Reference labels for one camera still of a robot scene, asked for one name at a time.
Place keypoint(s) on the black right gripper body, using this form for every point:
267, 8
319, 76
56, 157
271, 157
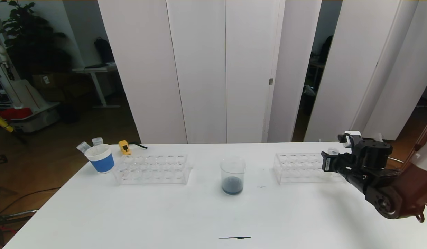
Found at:
327, 162

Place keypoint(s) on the test tube with pale liquid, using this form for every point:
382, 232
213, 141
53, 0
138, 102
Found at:
333, 151

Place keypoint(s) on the test tube with blue liquid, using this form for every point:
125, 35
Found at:
97, 141

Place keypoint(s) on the test tube with red liquid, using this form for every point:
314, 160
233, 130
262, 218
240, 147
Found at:
83, 147

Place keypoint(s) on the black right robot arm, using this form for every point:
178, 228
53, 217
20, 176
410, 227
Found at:
389, 180

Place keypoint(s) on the clear plastic test tube rack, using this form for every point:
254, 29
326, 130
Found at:
152, 171
299, 169

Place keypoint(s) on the clear beaker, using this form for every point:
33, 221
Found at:
232, 180

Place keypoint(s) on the white folding partition screen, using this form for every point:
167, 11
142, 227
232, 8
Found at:
355, 69
199, 69

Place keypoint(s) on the thin black stick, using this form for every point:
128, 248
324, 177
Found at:
234, 237

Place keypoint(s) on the yellow tape measure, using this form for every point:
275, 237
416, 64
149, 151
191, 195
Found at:
124, 147

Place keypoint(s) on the blue and white paper cup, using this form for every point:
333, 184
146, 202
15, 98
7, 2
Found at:
102, 162

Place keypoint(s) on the black backpack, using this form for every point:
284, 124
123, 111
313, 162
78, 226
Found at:
104, 52

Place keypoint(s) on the white desk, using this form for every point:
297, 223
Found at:
95, 69

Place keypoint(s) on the cardboard box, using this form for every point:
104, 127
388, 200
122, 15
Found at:
47, 81

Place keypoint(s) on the white floor machine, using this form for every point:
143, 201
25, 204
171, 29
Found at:
26, 97

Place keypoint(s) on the red flat object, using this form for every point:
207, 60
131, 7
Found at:
16, 113

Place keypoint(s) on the potted green plant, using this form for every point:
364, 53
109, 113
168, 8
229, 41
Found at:
33, 45

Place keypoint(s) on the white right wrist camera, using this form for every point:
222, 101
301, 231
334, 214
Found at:
350, 135

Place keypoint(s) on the metal chair frame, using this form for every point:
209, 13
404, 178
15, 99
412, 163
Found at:
16, 214

